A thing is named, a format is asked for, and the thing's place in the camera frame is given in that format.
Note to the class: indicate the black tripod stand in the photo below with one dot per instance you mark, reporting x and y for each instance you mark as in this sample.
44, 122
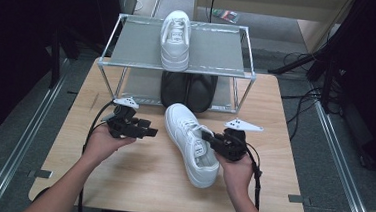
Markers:
316, 58

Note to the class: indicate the metal floor rail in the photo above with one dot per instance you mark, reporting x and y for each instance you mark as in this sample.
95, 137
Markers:
342, 163
23, 138

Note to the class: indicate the colourful packet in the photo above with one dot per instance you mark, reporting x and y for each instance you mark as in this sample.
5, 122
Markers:
225, 15

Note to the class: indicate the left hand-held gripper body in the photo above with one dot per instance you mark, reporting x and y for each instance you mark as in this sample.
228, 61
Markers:
121, 124

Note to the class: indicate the person's left hand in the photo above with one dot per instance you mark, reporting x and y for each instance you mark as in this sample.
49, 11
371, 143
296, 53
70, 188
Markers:
101, 145

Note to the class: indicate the grey tape piece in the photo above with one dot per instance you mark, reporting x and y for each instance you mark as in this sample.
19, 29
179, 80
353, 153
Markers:
40, 173
299, 199

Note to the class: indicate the beige wooden cabinet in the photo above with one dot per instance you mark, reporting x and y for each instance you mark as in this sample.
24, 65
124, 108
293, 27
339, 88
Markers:
270, 4

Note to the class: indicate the person's right hand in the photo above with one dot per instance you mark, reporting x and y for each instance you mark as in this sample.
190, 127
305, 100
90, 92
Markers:
238, 174

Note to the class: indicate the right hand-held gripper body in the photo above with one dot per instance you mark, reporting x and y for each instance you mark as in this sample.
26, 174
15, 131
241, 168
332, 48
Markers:
233, 146

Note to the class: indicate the metal shoe rack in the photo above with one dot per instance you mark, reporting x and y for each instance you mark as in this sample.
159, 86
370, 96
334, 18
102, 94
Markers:
213, 47

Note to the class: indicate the black metal stand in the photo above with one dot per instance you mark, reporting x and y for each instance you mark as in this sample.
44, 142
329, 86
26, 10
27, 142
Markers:
56, 60

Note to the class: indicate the white sneaker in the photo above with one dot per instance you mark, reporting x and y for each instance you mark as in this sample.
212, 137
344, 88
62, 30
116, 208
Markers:
186, 142
175, 48

